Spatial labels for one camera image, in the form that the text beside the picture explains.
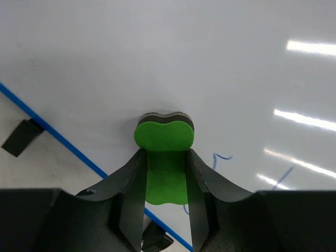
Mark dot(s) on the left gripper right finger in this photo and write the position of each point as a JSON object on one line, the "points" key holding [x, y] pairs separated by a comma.
{"points": [[210, 196]]}

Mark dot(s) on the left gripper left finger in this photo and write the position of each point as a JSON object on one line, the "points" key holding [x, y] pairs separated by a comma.
{"points": [[126, 190]]}

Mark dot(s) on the green whiteboard eraser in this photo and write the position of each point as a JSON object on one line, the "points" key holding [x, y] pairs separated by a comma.
{"points": [[166, 139]]}

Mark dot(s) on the blue framed whiteboard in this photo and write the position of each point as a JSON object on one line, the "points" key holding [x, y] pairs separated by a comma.
{"points": [[257, 78]]}

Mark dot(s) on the whiteboard wire stand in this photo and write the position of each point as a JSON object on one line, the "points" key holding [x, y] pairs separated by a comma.
{"points": [[22, 136]]}

